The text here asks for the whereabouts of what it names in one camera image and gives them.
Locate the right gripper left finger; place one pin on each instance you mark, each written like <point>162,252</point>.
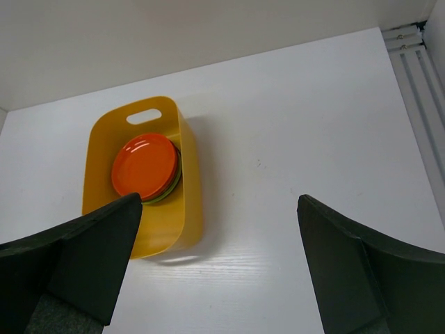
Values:
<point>67,279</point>

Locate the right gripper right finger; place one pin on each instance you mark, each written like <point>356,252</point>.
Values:
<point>366,281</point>

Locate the green plate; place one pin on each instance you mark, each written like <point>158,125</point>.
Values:
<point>166,193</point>

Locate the aluminium rail right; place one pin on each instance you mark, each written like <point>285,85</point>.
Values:
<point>409,55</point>

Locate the yellow plastic bin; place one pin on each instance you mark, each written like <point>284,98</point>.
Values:
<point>172,224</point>

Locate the orange plate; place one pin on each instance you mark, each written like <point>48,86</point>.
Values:
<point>144,165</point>
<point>177,171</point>

